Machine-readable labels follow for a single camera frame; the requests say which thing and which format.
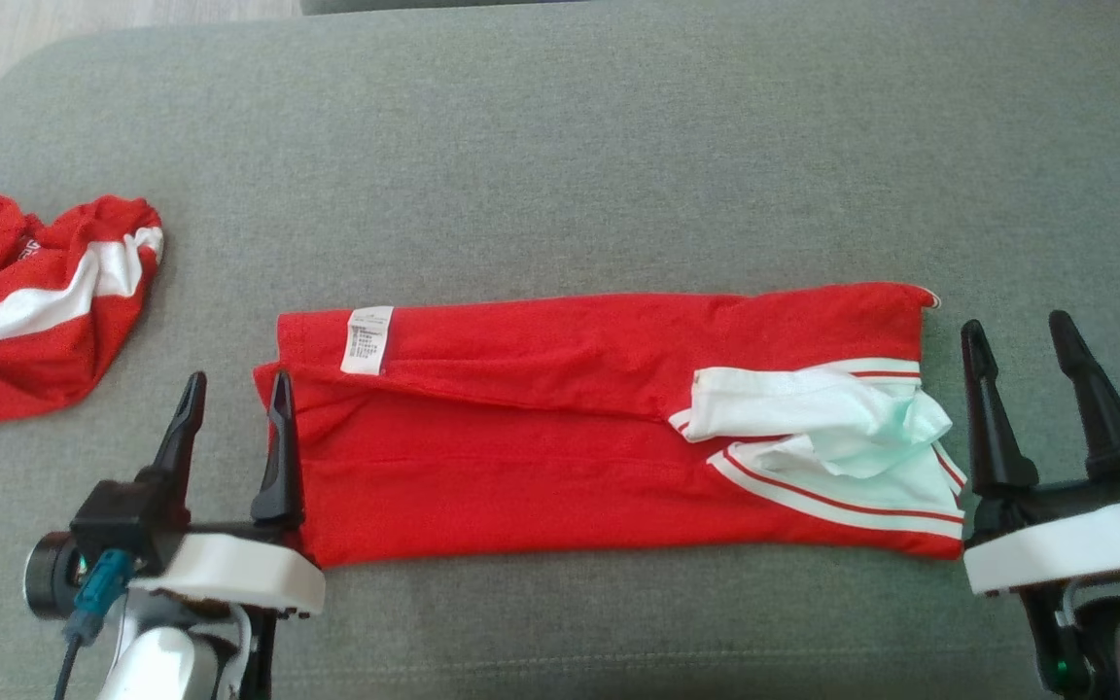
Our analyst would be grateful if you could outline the red shorts white stripe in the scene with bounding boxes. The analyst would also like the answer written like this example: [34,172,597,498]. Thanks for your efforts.
[0,193,165,432]

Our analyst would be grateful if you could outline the grey sofa seat cushion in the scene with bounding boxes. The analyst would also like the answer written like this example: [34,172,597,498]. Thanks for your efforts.
[0,0,1120,700]

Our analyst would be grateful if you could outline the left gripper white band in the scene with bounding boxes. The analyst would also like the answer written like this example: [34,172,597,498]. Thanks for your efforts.
[125,370,327,620]

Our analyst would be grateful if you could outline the red T-shirt white sleeves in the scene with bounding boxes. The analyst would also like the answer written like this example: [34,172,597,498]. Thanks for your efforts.
[253,282,970,570]

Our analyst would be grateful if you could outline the left black cable teal plug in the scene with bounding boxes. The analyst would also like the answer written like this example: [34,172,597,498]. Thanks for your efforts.
[52,546,139,700]

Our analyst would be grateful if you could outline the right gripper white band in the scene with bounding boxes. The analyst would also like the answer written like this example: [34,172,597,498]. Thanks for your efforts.
[960,310,1120,597]

